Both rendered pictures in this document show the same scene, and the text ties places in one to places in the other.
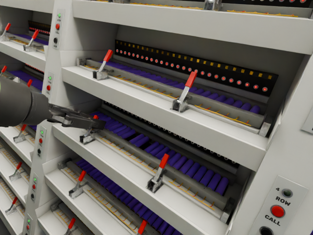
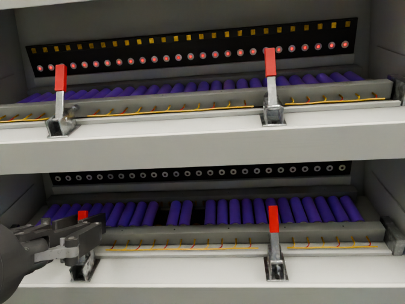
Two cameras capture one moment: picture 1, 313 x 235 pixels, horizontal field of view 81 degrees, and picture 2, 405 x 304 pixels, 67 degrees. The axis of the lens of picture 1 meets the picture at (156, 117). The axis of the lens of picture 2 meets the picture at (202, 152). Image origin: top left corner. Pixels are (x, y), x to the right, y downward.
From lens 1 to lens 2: 0.21 m
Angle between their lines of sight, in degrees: 23
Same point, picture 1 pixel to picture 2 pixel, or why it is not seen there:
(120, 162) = (185, 268)
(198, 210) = (360, 262)
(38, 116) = (12, 277)
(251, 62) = (305, 12)
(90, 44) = not seen: outside the picture
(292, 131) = not seen: outside the picture
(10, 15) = not seen: outside the picture
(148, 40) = (102, 28)
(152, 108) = (228, 140)
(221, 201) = (378, 228)
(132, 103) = (178, 148)
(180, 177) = (300, 232)
